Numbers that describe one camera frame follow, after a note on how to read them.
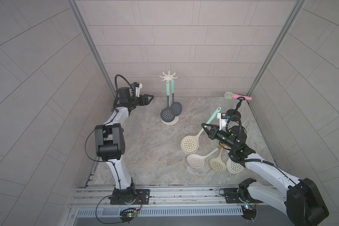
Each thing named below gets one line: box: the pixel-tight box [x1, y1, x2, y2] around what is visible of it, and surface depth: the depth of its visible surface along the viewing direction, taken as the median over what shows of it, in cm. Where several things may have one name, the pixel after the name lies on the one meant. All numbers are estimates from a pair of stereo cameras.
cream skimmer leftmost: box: [186, 144, 226, 169], surface depth 84 cm
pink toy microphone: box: [224, 91, 252, 101], surface depth 91 cm
